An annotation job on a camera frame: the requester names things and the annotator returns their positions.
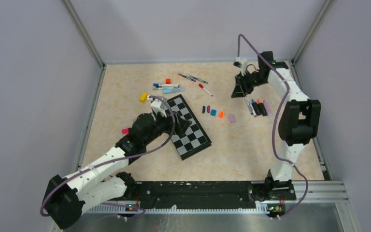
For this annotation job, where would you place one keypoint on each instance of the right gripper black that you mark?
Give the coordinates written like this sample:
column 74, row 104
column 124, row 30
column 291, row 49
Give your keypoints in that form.
column 240, row 84

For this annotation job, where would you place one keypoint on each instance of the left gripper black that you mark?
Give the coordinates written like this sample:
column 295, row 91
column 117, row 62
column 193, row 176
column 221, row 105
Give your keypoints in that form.
column 181, row 124

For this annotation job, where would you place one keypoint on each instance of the black highlighter blue tip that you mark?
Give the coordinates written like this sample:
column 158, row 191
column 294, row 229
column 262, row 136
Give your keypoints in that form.
column 256, row 108

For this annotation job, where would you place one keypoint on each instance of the black highlighter orange cap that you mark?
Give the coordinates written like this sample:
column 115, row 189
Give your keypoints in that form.
column 261, row 107

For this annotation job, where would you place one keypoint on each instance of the pale purple highlighter cap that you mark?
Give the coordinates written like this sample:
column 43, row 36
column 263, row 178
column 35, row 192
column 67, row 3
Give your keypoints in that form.
column 231, row 118

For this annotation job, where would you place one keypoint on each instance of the blue highlighter cap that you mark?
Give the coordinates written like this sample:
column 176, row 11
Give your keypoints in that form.
column 213, row 112

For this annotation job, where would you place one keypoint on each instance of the pale purple highlighter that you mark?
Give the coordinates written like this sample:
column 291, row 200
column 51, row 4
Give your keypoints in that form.
column 268, row 108

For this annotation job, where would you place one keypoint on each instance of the white marker red cap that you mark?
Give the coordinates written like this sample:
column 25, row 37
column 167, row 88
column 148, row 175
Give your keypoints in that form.
column 205, row 89

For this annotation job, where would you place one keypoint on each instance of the white marker magenta end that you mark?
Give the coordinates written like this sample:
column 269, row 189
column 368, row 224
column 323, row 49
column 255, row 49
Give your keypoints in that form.
column 251, row 108

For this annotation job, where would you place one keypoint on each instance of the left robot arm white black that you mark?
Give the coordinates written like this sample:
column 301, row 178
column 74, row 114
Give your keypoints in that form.
column 67, row 198

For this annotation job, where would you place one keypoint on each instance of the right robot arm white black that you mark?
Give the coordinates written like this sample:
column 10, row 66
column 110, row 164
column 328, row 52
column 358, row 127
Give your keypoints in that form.
column 299, row 119

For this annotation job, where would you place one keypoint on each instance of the thin dark pen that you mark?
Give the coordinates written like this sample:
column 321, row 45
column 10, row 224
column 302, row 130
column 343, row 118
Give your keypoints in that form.
column 187, row 77

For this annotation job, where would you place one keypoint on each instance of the black white chessboard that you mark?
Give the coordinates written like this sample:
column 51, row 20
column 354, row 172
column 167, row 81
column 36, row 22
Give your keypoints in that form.
column 195, row 138

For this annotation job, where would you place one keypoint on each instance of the light blue eraser bar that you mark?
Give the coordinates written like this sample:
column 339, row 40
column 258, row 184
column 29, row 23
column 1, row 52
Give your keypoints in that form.
column 173, row 90

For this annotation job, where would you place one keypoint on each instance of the yellow block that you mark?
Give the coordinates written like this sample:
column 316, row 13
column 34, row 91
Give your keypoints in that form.
column 143, row 98

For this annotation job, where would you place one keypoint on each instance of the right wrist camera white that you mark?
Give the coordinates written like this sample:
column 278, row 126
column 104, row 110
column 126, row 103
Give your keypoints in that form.
column 242, row 64

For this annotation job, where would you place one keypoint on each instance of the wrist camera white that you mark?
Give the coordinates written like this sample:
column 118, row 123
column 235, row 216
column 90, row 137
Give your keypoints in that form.
column 242, row 64
column 158, row 106

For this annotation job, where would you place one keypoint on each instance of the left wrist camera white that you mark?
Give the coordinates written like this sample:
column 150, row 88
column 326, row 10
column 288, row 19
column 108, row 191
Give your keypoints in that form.
column 158, row 106

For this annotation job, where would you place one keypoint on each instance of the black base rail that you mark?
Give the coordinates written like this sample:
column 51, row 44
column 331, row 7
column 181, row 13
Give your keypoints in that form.
column 203, row 195

